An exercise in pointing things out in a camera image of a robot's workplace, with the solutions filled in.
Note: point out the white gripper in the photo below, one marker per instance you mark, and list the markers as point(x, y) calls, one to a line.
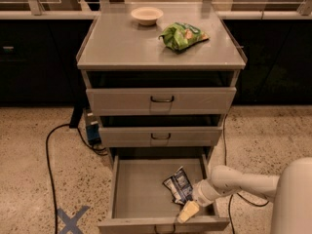
point(200, 195)

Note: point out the top grey drawer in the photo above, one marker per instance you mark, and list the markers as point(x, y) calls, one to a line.
point(118, 102)

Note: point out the grey drawer cabinet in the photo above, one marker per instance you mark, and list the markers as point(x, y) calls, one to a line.
point(120, 53)

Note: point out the bottom drawer black handle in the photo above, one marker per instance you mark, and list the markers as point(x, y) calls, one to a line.
point(165, 229)

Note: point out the middle grey drawer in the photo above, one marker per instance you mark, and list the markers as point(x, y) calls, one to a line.
point(140, 136)

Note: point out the blue chip bag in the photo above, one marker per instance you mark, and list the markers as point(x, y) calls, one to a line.
point(180, 187)

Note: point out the cream paper bowl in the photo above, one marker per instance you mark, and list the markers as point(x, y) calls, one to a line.
point(146, 15)

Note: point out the grey drawer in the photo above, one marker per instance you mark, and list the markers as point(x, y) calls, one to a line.
point(118, 102)
point(139, 200)
point(140, 136)

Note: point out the middle drawer black handle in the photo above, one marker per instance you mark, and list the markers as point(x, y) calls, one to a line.
point(160, 136)

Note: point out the blue tape cross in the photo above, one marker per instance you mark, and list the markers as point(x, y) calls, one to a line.
point(70, 223)

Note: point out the drawer black handle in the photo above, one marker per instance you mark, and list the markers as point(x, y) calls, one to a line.
point(165, 229)
point(160, 136)
point(162, 100)

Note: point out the green chip bag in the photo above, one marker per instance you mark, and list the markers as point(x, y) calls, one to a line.
point(179, 36)

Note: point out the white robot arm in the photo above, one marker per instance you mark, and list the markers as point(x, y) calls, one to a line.
point(290, 192)

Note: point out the top drawer black handle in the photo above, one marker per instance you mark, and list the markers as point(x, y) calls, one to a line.
point(162, 100)

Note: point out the bottom grey drawer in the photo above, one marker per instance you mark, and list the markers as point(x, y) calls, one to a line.
point(139, 200)

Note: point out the dark back counter cabinets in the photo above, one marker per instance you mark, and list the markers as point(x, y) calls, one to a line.
point(38, 61)

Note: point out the blue power box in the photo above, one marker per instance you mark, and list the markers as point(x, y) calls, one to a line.
point(91, 123)

